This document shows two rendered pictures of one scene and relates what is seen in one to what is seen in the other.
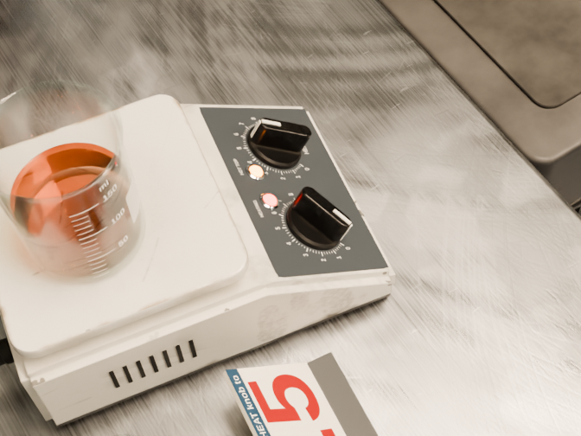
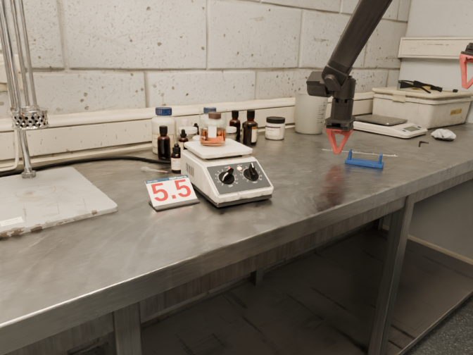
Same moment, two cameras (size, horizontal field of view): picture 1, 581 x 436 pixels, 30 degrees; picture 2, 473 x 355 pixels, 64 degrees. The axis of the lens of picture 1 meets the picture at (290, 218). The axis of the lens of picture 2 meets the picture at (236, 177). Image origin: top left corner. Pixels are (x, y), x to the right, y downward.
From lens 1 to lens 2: 0.78 m
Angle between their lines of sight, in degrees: 69
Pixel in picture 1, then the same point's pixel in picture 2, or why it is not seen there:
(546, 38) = not seen: outside the picture
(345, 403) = (184, 202)
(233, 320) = (197, 169)
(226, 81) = (286, 190)
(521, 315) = (212, 225)
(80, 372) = (184, 156)
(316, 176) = (246, 183)
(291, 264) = (211, 170)
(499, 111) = not seen: outside the picture
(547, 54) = not seen: outside the picture
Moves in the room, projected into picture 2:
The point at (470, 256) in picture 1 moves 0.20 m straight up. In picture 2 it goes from (232, 219) to (236, 107)
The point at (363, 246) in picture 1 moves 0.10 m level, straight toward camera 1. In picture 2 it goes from (224, 189) to (172, 188)
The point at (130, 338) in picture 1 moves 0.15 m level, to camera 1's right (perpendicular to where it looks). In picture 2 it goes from (190, 156) to (194, 179)
